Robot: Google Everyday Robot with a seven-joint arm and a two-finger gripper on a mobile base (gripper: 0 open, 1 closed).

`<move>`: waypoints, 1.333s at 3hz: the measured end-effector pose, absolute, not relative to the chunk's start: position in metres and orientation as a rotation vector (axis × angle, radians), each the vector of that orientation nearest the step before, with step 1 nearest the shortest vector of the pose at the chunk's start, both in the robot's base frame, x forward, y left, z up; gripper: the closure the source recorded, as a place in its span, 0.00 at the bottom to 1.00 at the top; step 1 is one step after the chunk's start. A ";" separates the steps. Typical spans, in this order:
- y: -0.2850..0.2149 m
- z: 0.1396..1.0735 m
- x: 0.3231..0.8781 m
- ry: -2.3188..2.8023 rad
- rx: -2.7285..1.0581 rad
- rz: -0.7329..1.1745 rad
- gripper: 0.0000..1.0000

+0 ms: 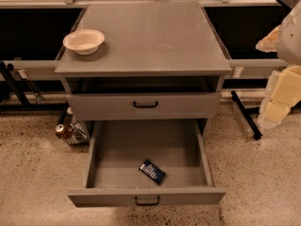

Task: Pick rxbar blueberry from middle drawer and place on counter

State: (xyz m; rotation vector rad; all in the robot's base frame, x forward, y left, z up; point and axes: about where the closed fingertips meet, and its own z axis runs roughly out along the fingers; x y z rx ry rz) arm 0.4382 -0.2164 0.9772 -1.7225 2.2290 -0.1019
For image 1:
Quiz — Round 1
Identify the dark bottle on floor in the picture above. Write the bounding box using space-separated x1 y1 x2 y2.
64 107 73 126

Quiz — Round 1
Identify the open grey middle drawer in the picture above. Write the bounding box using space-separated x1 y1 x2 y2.
69 120 226 207

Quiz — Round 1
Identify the black stand leg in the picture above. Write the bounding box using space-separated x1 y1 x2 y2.
0 61 30 106
230 90 262 140

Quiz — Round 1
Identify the black stand leg right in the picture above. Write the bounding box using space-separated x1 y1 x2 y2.
230 90 262 140

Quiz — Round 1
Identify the black middle drawer handle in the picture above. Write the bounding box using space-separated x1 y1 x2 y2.
135 196 161 206

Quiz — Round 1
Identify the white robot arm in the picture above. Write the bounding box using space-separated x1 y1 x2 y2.
256 1 301 129

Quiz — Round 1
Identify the white bowl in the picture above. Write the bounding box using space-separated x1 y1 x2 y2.
63 29 104 56

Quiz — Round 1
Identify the red soda can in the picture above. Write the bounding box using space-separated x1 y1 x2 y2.
55 124 65 137

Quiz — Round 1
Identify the blue rxbar blueberry bar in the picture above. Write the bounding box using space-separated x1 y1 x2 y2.
139 159 166 185

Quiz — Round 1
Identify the black top drawer handle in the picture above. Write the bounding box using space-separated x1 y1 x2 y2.
133 101 159 109

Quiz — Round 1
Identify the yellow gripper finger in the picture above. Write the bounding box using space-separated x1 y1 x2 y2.
255 25 279 53
257 65 301 129

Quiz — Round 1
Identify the closed grey top drawer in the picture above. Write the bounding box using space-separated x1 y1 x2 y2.
67 92 220 121

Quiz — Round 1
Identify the black stand leg left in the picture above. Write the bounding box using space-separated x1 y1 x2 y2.
0 61 30 106

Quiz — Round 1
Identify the black drawer handle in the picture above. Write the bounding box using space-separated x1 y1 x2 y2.
133 101 159 109
135 196 161 206

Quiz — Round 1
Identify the grey drawer cabinet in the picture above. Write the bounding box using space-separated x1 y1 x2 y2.
55 1 230 137

